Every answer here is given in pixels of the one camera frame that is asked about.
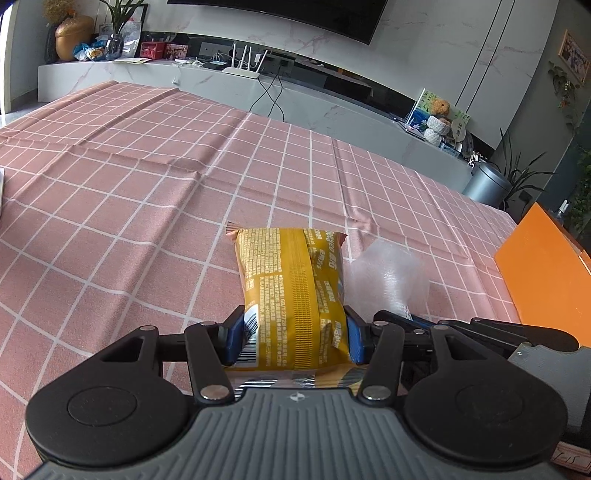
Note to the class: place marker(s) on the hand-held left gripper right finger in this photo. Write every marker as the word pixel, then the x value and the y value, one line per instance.
pixel 355 340

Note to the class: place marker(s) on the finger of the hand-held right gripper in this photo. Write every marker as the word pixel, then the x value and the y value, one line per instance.
pixel 517 337
pixel 397 318

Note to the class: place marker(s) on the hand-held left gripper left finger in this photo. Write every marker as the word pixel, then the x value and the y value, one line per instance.
pixel 234 338

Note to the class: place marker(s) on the clear plastic bag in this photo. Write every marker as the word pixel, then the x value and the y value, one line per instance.
pixel 388 277

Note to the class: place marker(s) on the orange cardboard box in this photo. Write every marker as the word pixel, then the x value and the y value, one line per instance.
pixel 540 277

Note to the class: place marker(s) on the yellow snack packet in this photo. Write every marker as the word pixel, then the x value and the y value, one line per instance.
pixel 286 286

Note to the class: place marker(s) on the grey trash can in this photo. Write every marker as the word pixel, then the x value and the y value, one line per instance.
pixel 487 184

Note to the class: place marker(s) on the long-leaf potted plant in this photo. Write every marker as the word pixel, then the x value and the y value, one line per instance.
pixel 521 177

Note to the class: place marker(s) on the bushy green plant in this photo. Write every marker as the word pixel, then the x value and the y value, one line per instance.
pixel 584 189

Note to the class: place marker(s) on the pink checked tablecloth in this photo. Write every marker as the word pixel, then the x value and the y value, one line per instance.
pixel 138 184

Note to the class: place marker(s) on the white green hand fan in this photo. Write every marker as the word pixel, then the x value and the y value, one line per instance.
pixel 459 127

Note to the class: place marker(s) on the blue picture board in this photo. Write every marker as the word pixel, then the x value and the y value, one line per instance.
pixel 419 113

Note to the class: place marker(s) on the brown teddy bear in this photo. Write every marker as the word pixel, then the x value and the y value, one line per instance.
pixel 441 107

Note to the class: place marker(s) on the grey marble television cabinet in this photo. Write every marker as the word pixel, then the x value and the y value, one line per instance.
pixel 323 110

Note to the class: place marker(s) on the hanging ivy plant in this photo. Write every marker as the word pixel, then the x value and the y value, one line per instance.
pixel 564 92

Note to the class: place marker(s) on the white router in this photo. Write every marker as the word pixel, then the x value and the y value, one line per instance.
pixel 240 71

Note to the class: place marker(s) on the red gift box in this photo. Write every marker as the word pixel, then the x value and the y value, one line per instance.
pixel 178 51
pixel 152 50

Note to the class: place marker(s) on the black television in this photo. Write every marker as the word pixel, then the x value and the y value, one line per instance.
pixel 323 18

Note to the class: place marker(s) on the blue snack bag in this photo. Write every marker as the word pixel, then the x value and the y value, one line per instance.
pixel 90 52

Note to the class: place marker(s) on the green plant in glass vase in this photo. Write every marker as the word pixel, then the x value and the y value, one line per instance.
pixel 115 27

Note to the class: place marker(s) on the golden vase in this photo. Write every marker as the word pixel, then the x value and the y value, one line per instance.
pixel 74 39

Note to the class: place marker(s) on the golden dried flowers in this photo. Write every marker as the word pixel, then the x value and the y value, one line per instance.
pixel 59 10

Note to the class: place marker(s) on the framed wall picture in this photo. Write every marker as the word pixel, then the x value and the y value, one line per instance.
pixel 575 56

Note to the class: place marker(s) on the black picture frame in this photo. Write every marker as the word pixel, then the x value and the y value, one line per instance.
pixel 136 32

